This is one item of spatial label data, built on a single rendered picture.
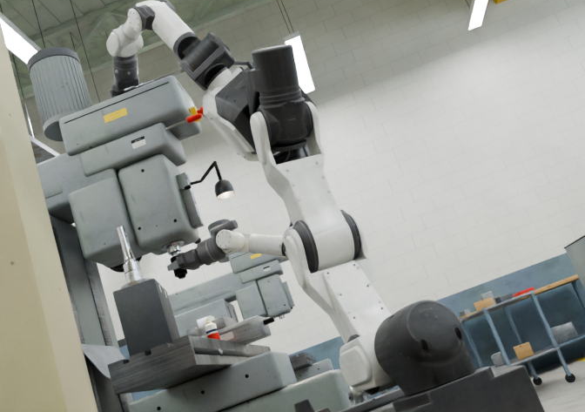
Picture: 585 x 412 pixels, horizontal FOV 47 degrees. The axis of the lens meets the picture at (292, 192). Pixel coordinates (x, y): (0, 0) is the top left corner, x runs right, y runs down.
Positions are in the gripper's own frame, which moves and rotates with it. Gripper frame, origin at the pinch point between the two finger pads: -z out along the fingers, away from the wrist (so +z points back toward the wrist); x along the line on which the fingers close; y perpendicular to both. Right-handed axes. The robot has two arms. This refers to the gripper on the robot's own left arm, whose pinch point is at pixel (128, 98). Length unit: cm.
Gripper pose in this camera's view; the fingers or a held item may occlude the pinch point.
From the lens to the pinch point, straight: 270.4
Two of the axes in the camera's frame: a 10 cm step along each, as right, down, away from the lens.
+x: 9.0, -2.1, 3.9
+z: 0.9, -7.8, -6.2
